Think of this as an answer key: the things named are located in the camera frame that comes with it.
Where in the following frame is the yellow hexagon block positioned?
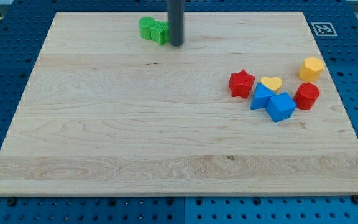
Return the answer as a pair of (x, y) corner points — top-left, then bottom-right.
(298, 57), (324, 82)

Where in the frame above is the black bolt front left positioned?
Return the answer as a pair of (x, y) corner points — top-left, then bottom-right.
(6, 197), (17, 207)

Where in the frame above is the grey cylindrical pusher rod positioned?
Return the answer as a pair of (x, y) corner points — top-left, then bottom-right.
(167, 0), (185, 46)

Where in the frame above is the red cylinder block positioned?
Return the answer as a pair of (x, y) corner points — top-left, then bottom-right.
(293, 83), (320, 110)

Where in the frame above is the red star block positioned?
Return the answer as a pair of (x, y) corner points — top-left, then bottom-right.
(228, 70), (255, 99)

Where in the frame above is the green cylinder block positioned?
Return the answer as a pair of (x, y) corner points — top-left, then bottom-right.
(139, 16), (155, 40)

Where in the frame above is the wooden board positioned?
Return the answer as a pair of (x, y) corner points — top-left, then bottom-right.
(0, 12), (358, 197)

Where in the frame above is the black bolt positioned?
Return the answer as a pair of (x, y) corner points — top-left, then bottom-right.
(351, 195), (358, 205)
(6, 197), (17, 207)

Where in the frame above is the green star block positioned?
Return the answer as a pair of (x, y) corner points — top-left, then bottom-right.
(150, 21), (170, 45)

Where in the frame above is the yellow heart block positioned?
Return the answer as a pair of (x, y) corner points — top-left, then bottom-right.
(260, 77), (283, 93)

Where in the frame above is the blue triangle block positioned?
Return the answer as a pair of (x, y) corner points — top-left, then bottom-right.
(250, 82), (275, 110)

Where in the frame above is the white fiducial marker tag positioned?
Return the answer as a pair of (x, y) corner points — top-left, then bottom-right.
(311, 22), (337, 37)

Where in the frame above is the blue cube block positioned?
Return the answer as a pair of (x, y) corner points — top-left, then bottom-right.
(265, 92), (296, 122)

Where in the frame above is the black bolt front right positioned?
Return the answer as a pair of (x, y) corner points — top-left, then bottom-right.
(351, 195), (358, 205)

